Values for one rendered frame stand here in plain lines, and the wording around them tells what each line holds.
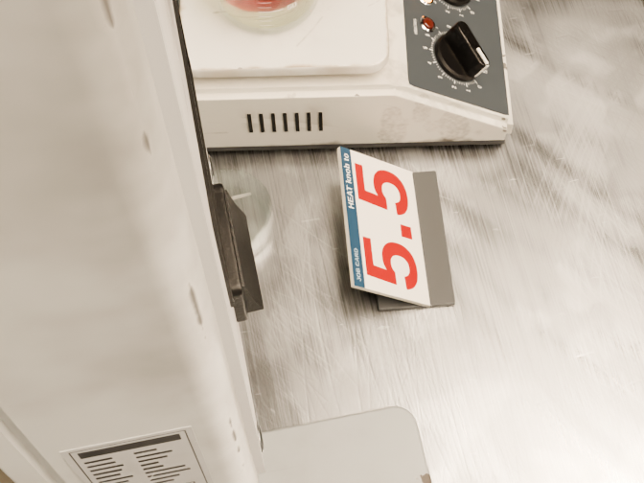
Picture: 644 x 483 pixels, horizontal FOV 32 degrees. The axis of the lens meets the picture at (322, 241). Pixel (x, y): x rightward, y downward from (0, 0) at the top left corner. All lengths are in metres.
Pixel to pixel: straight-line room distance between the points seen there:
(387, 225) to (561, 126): 0.14
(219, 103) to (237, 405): 0.50
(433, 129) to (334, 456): 0.21
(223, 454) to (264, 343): 0.48
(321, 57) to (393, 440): 0.22
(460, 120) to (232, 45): 0.14
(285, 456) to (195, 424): 0.47
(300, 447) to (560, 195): 0.22
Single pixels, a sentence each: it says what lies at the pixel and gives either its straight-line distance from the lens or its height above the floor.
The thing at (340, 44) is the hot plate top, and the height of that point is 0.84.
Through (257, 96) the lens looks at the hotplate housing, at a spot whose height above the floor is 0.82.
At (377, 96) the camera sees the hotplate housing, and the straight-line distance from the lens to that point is 0.65.
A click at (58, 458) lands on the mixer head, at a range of 0.16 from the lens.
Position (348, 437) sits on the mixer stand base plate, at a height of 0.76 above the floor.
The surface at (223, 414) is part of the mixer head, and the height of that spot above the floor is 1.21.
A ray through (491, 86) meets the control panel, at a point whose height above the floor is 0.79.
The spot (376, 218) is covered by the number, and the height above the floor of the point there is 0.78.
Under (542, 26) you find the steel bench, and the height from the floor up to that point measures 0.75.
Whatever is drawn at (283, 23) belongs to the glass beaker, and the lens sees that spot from 0.64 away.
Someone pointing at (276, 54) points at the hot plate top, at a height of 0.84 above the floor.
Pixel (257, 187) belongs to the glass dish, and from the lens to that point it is 0.68.
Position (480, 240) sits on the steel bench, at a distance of 0.68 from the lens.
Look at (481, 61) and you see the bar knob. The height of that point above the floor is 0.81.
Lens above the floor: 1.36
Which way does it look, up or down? 63 degrees down
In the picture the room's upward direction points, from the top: 2 degrees counter-clockwise
